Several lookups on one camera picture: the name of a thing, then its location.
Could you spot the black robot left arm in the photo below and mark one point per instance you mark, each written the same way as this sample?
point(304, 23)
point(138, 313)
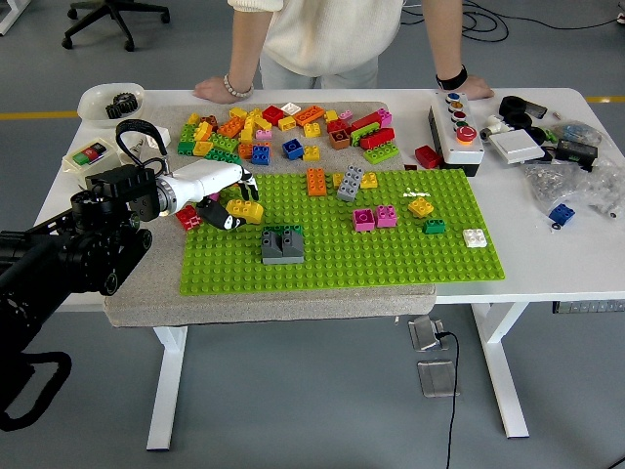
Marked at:
point(58, 259)

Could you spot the white table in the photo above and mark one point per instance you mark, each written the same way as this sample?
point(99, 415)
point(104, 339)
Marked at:
point(537, 264)

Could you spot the person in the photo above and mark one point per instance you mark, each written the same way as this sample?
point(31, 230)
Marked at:
point(327, 34)

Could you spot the black gear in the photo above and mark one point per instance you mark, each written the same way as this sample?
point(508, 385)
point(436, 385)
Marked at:
point(124, 105)

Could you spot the white switch plate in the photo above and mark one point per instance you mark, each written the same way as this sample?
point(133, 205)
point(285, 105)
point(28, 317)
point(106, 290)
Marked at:
point(516, 146)

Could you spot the blue brick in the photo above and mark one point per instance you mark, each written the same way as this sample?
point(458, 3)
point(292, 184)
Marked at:
point(561, 215)
point(260, 155)
point(293, 149)

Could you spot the green long brick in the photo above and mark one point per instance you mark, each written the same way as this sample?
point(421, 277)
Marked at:
point(222, 155)
point(361, 133)

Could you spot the brown brick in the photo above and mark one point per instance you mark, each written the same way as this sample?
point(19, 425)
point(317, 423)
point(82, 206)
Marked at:
point(210, 120)
point(339, 140)

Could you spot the white cube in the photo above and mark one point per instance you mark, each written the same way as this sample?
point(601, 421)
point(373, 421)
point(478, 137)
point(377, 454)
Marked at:
point(152, 139)

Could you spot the person's left forearm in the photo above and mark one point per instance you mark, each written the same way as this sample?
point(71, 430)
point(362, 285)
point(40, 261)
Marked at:
point(444, 34)

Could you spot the white switch box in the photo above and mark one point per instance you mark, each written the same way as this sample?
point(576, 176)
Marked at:
point(90, 156)

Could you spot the red printed brick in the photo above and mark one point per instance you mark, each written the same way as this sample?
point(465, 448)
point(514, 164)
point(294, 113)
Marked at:
point(188, 219)

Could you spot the orange brick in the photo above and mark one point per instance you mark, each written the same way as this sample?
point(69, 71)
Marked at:
point(316, 183)
point(245, 150)
point(308, 116)
point(230, 127)

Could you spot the yellow curved brick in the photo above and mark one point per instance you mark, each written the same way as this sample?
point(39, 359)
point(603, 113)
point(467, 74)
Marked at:
point(249, 210)

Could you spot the black power adapter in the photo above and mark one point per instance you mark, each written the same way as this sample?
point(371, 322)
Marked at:
point(577, 154)

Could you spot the red long brick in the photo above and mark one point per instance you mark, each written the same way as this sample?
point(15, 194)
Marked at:
point(378, 139)
point(365, 121)

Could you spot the white tube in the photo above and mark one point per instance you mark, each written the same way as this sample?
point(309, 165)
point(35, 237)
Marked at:
point(132, 151)

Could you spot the person's right hand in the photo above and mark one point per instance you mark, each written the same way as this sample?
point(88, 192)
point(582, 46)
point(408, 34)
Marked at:
point(212, 90)

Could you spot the metal floor socket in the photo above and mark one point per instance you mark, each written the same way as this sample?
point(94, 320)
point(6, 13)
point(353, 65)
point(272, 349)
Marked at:
point(426, 334)
point(437, 378)

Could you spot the yellow narrow brick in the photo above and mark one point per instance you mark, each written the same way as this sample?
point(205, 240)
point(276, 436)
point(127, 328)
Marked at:
point(337, 181)

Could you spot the person's left hand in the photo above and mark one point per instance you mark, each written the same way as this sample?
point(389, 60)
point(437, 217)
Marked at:
point(477, 90)

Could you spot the grey sloped brick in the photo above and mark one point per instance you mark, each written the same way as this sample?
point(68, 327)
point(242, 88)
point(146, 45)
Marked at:
point(283, 254)

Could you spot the green baseplate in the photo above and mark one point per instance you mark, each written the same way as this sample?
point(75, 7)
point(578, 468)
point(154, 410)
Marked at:
point(390, 264)

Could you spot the white bowl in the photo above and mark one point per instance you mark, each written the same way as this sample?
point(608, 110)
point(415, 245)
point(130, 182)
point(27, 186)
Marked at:
point(93, 102)

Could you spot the clear bag blue parts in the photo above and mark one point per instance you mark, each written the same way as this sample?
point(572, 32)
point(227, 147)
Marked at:
point(576, 133)

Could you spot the clear bag of screws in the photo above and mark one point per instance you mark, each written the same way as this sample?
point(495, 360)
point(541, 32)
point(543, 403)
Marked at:
point(556, 185)

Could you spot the white brick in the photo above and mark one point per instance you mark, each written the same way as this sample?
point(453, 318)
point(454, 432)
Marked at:
point(290, 107)
point(475, 239)

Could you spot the black office chair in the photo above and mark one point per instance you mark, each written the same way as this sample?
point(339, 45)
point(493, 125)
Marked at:
point(114, 12)

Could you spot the white pipe fitting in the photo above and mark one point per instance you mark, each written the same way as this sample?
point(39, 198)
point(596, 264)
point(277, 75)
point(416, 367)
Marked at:
point(494, 128)

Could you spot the black wristwatch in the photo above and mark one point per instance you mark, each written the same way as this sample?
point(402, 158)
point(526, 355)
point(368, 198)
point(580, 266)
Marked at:
point(451, 78)

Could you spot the grey long brick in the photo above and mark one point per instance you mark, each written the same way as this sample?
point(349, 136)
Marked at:
point(349, 185)

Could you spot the table height control panel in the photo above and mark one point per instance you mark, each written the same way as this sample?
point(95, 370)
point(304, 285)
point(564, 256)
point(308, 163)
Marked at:
point(588, 307)

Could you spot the dark metal block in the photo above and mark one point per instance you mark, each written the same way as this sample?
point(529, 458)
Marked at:
point(538, 110)

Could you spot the dark green small brick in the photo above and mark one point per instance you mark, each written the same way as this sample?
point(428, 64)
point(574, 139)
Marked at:
point(434, 227)

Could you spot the white furniture leg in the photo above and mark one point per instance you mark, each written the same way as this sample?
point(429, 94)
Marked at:
point(7, 22)

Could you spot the push-button control box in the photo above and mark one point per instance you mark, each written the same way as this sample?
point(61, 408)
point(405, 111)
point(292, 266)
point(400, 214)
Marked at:
point(459, 151)

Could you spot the person's right forearm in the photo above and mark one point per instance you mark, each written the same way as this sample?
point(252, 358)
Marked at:
point(246, 49)

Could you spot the lime brick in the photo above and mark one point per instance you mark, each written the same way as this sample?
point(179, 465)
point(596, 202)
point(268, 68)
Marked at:
point(381, 155)
point(187, 133)
point(223, 142)

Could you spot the magenta brick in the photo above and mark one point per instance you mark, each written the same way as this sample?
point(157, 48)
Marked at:
point(363, 221)
point(213, 197)

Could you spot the grey-brown mat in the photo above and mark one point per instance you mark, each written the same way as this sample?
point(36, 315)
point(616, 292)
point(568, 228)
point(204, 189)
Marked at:
point(293, 308)

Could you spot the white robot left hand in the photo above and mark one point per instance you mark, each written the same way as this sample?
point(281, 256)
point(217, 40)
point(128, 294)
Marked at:
point(205, 178)

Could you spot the pink small brick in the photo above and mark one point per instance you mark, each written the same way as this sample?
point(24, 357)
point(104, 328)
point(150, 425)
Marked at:
point(263, 135)
point(345, 115)

